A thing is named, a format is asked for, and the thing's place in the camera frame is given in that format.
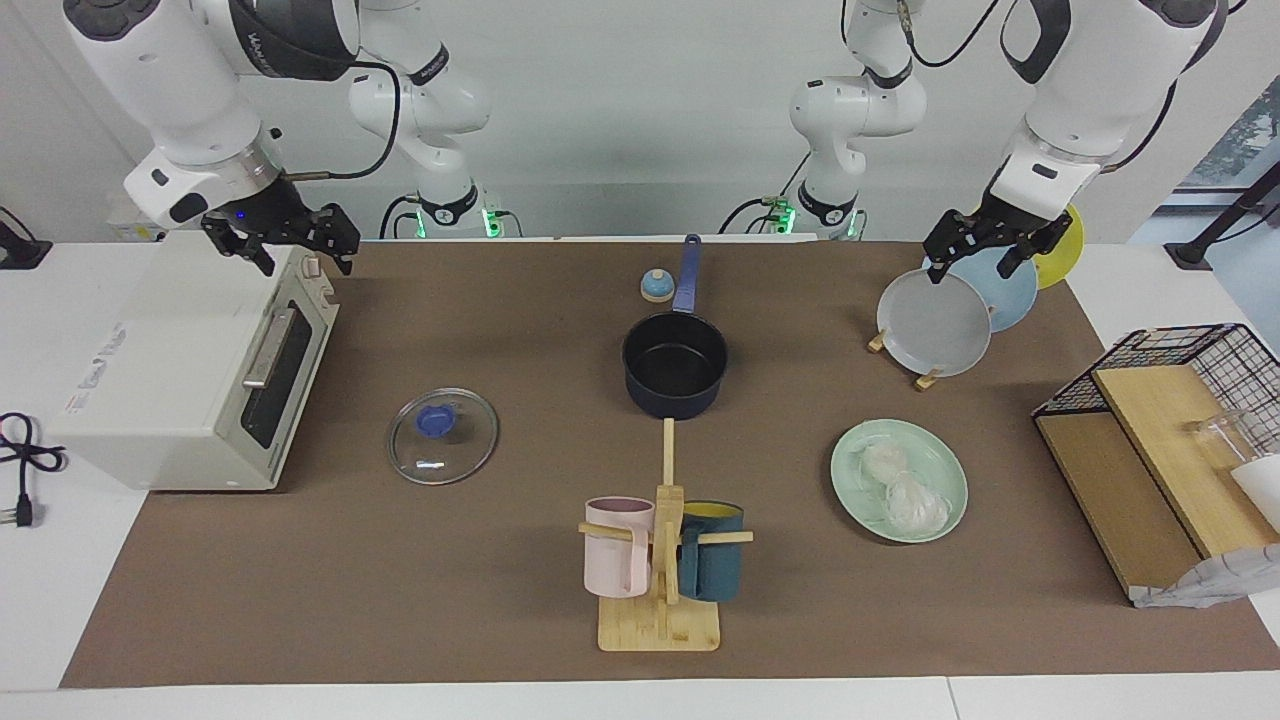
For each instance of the pink mug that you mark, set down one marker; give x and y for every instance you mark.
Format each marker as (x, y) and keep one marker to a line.
(612, 560)

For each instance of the light blue plate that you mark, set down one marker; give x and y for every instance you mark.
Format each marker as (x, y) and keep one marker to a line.
(1010, 295)

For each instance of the white toaster oven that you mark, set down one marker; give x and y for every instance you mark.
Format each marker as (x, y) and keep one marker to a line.
(170, 360)

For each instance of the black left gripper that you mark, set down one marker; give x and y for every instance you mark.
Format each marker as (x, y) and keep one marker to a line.
(1010, 222)

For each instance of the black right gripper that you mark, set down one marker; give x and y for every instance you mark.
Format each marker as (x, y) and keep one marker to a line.
(280, 215)

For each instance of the white power strip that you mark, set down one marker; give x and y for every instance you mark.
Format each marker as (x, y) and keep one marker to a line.
(125, 232)

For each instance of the wooden plate rack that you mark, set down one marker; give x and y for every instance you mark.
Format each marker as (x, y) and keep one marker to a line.
(927, 380)

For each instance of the grey patterned bag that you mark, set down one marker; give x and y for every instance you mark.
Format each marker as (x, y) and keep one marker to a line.
(1215, 580)

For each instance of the dark teal mug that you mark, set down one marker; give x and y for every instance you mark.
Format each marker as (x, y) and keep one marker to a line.
(712, 565)

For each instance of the white cup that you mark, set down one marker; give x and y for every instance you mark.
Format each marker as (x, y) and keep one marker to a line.
(1262, 490)

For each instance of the mint green plate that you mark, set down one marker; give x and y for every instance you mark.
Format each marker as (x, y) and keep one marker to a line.
(945, 470)

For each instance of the glass lid blue knob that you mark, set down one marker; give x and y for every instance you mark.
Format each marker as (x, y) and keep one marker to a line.
(443, 440)

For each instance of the small blue kitchen timer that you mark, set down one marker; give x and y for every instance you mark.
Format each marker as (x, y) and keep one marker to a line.
(657, 288)

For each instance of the window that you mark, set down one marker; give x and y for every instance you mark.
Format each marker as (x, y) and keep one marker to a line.
(1250, 140)

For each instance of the dark blue saucepan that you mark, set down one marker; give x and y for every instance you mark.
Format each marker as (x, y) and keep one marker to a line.
(675, 385)

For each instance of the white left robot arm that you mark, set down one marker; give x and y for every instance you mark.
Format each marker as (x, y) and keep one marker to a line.
(1090, 90)

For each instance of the yellow plate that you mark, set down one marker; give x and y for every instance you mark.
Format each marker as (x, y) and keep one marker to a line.
(1065, 250)

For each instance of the light bamboo board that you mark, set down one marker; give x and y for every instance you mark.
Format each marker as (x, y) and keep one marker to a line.
(1170, 440)

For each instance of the brown table mat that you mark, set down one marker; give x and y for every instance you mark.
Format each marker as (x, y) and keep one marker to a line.
(400, 580)

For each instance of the black metal stand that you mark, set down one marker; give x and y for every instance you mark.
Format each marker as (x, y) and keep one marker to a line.
(1215, 225)

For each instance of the clear glass cup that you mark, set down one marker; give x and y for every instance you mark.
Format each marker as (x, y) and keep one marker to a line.
(1225, 435)

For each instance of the brown wooden board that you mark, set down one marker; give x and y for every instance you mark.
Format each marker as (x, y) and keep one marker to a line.
(1110, 500)

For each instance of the grey plate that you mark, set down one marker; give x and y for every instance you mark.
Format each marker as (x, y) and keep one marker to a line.
(932, 325)

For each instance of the wooden mug tree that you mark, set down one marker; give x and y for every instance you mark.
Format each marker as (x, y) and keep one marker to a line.
(660, 625)

